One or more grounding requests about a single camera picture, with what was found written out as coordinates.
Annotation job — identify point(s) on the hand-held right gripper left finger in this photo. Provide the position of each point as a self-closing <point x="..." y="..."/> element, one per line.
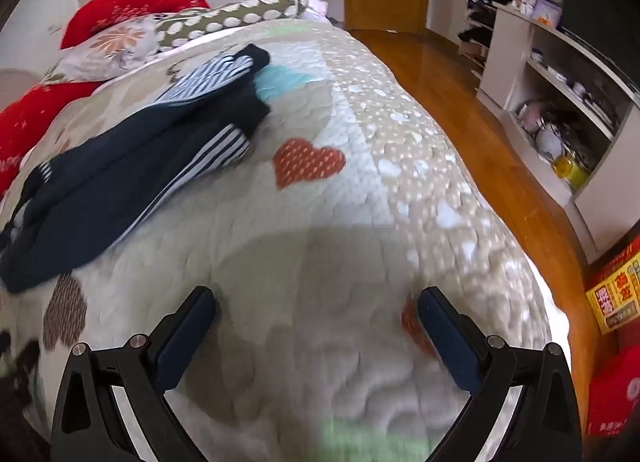
<point x="182" y="334"/>

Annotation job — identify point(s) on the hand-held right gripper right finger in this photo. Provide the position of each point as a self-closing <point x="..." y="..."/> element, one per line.
<point x="447" y="337"/>

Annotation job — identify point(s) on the navy striped pants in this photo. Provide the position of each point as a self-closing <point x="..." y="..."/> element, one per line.
<point x="100" y="167"/>

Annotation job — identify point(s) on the heart-print quilt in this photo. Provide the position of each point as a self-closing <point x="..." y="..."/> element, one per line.
<point x="310" y="242"/>

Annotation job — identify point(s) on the yellow and red carton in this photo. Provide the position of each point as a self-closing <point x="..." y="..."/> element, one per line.
<point x="615" y="292"/>

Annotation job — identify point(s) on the yellow jar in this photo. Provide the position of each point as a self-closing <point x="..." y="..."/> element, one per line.
<point x="570" y="170"/>

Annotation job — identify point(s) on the white shelf unit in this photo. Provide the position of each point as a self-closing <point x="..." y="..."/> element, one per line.
<point x="510" y="52"/>

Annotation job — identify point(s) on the grey floral pillow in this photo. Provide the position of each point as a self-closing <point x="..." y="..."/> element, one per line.
<point x="110" y="45"/>

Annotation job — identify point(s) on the green polka-dot pillow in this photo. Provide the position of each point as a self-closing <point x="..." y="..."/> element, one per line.
<point x="225" y="17"/>

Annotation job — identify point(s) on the white shoe rack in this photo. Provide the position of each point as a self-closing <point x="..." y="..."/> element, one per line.
<point x="480" y="17"/>

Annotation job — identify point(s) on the red pillow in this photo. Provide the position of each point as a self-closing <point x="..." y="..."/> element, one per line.
<point x="125" y="5"/>

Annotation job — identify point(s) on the purple printed box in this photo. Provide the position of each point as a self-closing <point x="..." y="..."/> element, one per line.
<point x="546" y="12"/>

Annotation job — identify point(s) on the black television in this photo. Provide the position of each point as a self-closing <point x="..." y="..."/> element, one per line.
<point x="600" y="17"/>

